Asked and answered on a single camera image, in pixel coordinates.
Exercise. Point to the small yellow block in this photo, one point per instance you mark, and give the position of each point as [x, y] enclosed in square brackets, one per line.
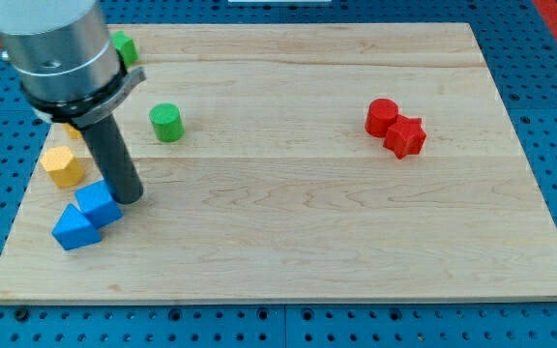
[72, 132]

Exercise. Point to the green cylinder block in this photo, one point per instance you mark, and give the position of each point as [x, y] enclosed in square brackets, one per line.
[167, 122]

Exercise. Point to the yellow hexagon block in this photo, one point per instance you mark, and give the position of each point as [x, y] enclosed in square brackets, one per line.
[62, 166]

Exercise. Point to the wooden board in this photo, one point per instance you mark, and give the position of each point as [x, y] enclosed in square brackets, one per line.
[276, 194]

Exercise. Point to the blue cube block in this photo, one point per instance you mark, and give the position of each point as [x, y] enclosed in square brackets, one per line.
[97, 204]

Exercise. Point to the red star block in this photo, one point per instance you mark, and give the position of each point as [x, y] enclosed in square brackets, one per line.
[405, 137]

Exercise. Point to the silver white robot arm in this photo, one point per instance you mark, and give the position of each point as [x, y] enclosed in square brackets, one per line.
[69, 69]

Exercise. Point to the green cube block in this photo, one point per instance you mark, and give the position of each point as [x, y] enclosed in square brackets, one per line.
[125, 46]

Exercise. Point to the red cylinder block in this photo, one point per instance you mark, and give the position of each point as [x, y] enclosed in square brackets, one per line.
[380, 116]

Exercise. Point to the blue triangle block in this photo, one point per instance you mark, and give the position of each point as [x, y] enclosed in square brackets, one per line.
[74, 230]

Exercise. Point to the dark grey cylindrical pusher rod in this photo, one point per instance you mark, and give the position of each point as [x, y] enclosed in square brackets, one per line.
[110, 153]

